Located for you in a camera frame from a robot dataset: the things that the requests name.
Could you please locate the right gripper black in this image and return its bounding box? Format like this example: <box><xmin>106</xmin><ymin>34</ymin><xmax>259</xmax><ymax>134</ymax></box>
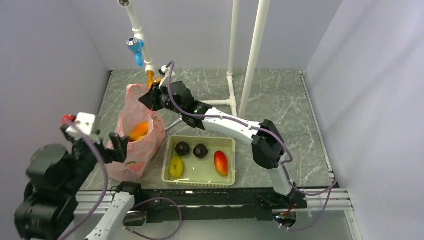
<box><xmin>139</xmin><ymin>81</ymin><xmax>185</xmax><ymax>116</ymax></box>

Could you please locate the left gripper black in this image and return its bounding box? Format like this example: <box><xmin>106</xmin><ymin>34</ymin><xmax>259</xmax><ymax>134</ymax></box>
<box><xmin>62</xmin><ymin>123</ymin><xmax>130</xmax><ymax>194</ymax></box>

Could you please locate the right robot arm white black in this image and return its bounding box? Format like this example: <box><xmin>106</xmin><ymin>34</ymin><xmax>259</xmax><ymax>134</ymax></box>
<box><xmin>138</xmin><ymin>81</ymin><xmax>295</xmax><ymax>208</ymax></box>

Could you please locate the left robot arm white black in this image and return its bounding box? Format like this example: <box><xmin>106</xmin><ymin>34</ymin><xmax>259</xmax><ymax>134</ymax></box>
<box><xmin>14</xmin><ymin>129</ymin><xmax>144</xmax><ymax>240</ymax></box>

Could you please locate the orange yellow fake mango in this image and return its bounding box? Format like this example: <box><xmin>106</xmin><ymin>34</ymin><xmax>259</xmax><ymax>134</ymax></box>
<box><xmin>128</xmin><ymin>121</ymin><xmax>149</xmax><ymax>142</ymax></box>

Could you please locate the dark purple fake fruit left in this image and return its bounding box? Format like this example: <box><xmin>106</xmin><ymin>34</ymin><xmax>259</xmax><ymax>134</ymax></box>
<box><xmin>175</xmin><ymin>141</ymin><xmax>191</xmax><ymax>157</ymax></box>

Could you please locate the dark purple fake fruit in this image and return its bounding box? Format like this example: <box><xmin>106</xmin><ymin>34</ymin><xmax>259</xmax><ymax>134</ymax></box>
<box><xmin>193</xmin><ymin>144</ymin><xmax>209</xmax><ymax>159</ymax></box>
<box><xmin>175</xmin><ymin>141</ymin><xmax>191</xmax><ymax>157</ymax></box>

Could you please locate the dark purple fake fruit right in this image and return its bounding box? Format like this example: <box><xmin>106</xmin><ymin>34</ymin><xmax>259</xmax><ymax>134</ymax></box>
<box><xmin>193</xmin><ymin>144</ymin><xmax>209</xmax><ymax>159</ymax></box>

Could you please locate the red orange fake mango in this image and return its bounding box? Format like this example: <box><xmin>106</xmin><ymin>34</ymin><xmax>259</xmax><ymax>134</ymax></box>
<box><xmin>214</xmin><ymin>150</ymin><xmax>228</xmax><ymax>177</ymax></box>

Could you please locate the orange tap valve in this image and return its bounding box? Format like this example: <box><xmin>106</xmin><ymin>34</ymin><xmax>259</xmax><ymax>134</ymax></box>
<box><xmin>146</xmin><ymin>70</ymin><xmax>162</xmax><ymax>90</ymax></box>

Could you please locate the silver open-end wrench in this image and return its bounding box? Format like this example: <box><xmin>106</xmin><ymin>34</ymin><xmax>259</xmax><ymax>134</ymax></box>
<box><xmin>165</xmin><ymin>118</ymin><xmax>182</xmax><ymax>132</ymax></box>

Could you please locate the blue tap valve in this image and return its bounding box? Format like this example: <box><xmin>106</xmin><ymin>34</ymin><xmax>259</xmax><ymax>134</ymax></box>
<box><xmin>126</xmin><ymin>37</ymin><xmax>144</xmax><ymax>67</ymax></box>

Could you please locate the pale green plastic basket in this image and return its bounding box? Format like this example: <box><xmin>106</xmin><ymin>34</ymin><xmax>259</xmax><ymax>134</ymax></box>
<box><xmin>161</xmin><ymin>135</ymin><xmax>236</xmax><ymax>188</ymax></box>

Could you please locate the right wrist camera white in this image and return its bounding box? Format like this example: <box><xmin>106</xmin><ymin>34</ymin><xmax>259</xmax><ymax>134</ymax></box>
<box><xmin>158</xmin><ymin>65</ymin><xmax>176</xmax><ymax>89</ymax></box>

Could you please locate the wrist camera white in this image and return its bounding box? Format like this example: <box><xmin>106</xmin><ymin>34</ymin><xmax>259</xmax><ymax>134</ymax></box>
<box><xmin>61</xmin><ymin>112</ymin><xmax>97</xmax><ymax>138</ymax></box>
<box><xmin>158</xmin><ymin>65</ymin><xmax>176</xmax><ymax>89</ymax></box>

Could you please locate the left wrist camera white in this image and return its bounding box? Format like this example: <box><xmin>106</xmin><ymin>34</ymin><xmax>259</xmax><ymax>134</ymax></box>
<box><xmin>61</xmin><ymin>112</ymin><xmax>97</xmax><ymax>138</ymax></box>

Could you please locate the white PVC pipe frame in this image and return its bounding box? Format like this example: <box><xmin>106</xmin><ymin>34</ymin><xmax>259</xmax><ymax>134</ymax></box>
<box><xmin>116</xmin><ymin>0</ymin><xmax>271</xmax><ymax>118</ymax></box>

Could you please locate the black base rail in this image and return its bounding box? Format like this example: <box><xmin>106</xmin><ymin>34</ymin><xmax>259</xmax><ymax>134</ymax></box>
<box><xmin>134</xmin><ymin>187</ymin><xmax>308</xmax><ymax>223</ymax></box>

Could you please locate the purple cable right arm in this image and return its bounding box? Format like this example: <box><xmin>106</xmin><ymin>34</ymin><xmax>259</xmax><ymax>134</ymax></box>
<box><xmin>165</xmin><ymin>60</ymin><xmax>339</xmax><ymax>233</ymax></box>

